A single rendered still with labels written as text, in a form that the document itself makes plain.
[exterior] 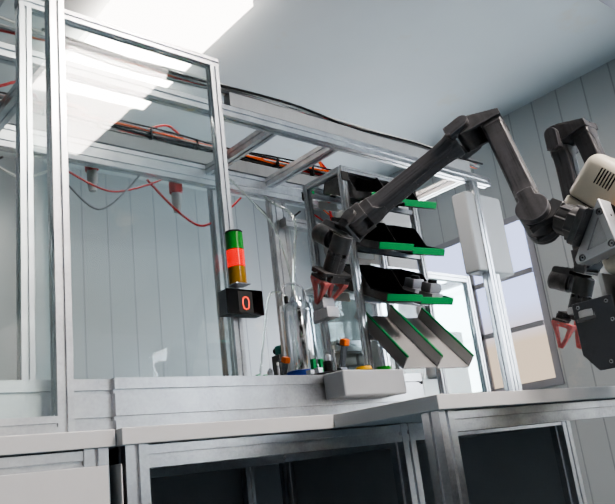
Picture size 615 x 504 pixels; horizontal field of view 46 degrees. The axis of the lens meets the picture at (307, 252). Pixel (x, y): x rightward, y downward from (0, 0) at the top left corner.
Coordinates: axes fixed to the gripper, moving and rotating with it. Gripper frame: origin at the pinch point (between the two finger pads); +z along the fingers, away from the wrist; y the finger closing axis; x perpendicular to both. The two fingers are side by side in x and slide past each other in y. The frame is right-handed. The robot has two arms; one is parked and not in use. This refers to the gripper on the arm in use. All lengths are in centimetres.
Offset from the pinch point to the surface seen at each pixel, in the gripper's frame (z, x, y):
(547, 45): -124, -149, -262
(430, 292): -6.0, 3.1, -39.5
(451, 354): 10.2, 13.3, -46.0
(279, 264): 25, -116, -75
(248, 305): 5.4, -8.2, 18.7
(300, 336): 40, -65, -55
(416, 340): 7.7, 8.7, -33.4
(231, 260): -4.2, -17.2, 21.7
